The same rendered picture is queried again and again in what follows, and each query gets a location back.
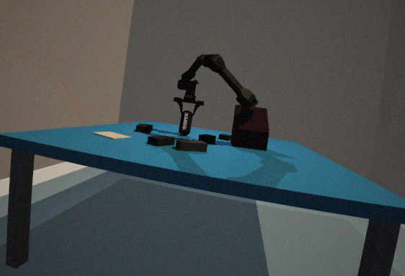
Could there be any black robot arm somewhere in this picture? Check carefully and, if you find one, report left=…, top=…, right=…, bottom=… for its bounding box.
left=177, top=54, right=258, bottom=120

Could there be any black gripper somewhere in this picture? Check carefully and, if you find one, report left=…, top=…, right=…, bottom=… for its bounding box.
left=174, top=90, right=204, bottom=116

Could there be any dark grey switch panel with green rocker switches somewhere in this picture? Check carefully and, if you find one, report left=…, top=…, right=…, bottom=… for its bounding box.
left=179, top=110, right=192, bottom=135

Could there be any beige flat rectangular block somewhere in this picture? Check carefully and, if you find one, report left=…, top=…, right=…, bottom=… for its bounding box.
left=94, top=132, right=132, bottom=140

